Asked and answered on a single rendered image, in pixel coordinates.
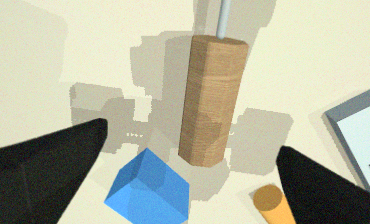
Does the orange-handled hammer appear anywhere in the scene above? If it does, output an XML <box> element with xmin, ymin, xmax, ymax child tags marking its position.
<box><xmin>252</xmin><ymin>184</ymin><xmax>295</xmax><ymax>224</ymax></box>

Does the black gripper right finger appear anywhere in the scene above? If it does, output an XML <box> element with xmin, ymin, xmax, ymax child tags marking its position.
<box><xmin>276</xmin><ymin>145</ymin><xmax>370</xmax><ymax>224</ymax></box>

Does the wooden-handled tool with grey metal shaft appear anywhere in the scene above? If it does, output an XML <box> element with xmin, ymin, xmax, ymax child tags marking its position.
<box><xmin>178</xmin><ymin>0</ymin><xmax>249</xmax><ymax>168</ymax></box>

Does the blue cube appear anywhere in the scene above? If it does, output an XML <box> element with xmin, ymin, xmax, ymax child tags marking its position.
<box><xmin>103</xmin><ymin>148</ymin><xmax>190</xmax><ymax>224</ymax></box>

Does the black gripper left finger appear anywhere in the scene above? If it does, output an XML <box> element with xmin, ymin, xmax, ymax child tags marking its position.
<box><xmin>0</xmin><ymin>118</ymin><xmax>108</xmax><ymax>224</ymax></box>

